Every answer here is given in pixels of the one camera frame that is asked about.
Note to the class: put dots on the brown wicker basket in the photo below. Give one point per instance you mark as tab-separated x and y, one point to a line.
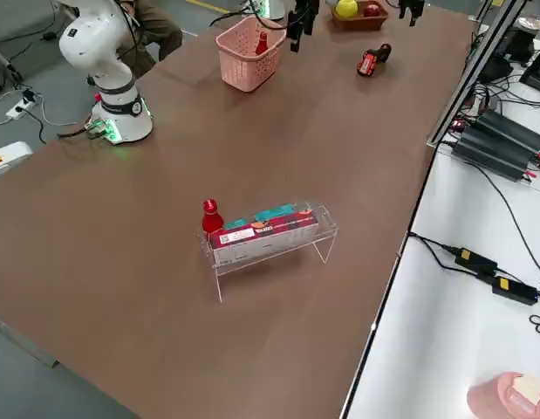
359	24

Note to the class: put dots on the red Coca-Cola bottle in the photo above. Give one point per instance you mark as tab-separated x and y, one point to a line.
210	218
261	46

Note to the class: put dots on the red apple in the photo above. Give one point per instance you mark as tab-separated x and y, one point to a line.
372	10

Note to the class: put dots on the pink plastic basket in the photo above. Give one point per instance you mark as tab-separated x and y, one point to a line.
243	70

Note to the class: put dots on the white side table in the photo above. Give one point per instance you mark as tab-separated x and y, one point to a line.
448	340

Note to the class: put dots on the black power adapter yellow label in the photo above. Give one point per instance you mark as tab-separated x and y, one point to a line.
514	290
476	260

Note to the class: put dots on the teal snack packet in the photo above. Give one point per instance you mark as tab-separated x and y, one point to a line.
274	212
238	224

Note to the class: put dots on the black finned power supply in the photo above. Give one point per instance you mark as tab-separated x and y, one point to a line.
492	153
514	128

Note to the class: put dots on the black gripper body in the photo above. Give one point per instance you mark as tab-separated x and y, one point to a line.
305	8
412	2

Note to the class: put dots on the pink round container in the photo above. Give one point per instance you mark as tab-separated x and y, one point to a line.
501	397

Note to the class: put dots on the white box with yellow label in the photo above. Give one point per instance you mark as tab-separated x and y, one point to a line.
10	159

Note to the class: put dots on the white power strip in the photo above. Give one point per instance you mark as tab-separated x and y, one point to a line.
21	109

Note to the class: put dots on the clear acrylic shelf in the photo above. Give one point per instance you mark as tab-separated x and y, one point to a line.
326	235

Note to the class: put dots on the yellow apple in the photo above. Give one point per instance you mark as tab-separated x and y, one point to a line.
347	8

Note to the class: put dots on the aluminium frame rail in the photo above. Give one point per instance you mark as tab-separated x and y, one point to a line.
474	74

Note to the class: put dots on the red and white biscuit box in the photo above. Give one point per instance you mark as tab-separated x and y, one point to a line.
261	244

